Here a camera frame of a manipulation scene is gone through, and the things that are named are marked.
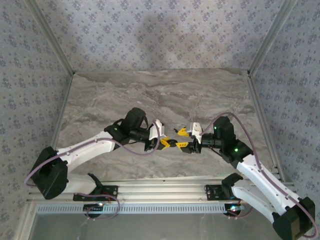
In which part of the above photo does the black controller board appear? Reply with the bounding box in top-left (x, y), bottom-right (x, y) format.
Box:
top-left (224, 203), bottom-right (245, 217)
top-left (83, 202), bottom-right (105, 218)

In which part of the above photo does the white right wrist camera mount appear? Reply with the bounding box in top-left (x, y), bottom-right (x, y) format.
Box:
top-left (186, 121), bottom-right (204, 145)

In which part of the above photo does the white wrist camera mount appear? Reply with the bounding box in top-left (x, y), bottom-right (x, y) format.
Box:
top-left (186, 121), bottom-right (204, 145)
top-left (148, 119), bottom-right (166, 141)

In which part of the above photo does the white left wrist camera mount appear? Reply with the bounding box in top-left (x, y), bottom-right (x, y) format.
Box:
top-left (148, 119), bottom-right (166, 141)

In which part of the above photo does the aluminium mounting rail beam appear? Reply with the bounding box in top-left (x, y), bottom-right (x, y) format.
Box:
top-left (26, 181), bottom-right (300, 202)

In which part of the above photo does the aluminium table edge rail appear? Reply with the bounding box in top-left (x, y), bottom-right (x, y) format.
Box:
top-left (246, 74), bottom-right (286, 182)
top-left (39, 73), bottom-right (76, 182)

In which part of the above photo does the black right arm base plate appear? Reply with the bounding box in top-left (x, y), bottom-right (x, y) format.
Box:
top-left (205, 183), bottom-right (235, 201)

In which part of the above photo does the grey slotted cable duct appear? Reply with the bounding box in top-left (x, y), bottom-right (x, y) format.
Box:
top-left (36, 203), bottom-right (248, 215)

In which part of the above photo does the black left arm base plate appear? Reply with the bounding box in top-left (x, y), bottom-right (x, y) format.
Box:
top-left (72, 185), bottom-right (119, 202)

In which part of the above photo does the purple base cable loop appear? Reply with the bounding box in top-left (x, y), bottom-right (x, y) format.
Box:
top-left (85, 191), bottom-right (121, 222)
top-left (227, 198), bottom-right (255, 220)

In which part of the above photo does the aluminium frame post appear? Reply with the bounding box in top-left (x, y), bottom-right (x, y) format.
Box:
top-left (247, 0), bottom-right (300, 77)
top-left (23, 0), bottom-right (76, 76)

